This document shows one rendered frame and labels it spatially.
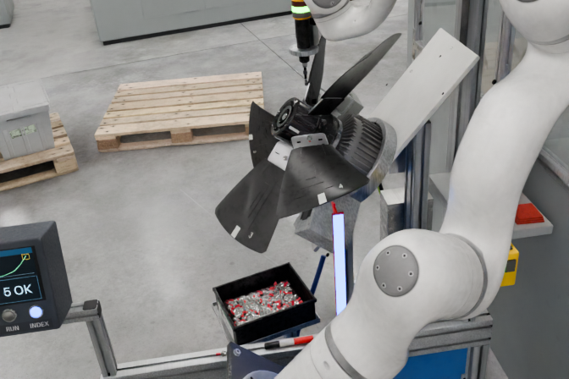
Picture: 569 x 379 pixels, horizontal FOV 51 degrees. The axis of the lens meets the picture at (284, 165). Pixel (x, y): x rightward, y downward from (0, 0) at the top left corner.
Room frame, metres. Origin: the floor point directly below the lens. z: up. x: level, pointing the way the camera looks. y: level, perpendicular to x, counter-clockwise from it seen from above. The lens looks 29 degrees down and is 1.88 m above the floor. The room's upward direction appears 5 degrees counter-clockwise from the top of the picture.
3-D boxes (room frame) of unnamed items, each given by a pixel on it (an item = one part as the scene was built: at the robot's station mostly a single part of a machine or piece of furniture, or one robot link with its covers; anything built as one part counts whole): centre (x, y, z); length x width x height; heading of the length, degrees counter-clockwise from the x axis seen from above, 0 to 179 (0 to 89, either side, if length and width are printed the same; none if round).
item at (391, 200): (1.63, -0.38, 0.73); 0.15 x 0.09 x 0.22; 95
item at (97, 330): (0.97, 0.43, 0.96); 0.03 x 0.03 x 0.20; 5
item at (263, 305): (1.16, 0.08, 0.83); 0.19 x 0.14 x 0.04; 111
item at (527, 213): (1.42, -0.68, 0.87); 0.08 x 0.08 x 0.02; 1
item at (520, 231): (1.54, -0.61, 0.85); 0.36 x 0.24 x 0.03; 5
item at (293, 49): (1.38, -0.08, 1.47); 0.09 x 0.07 x 0.10; 130
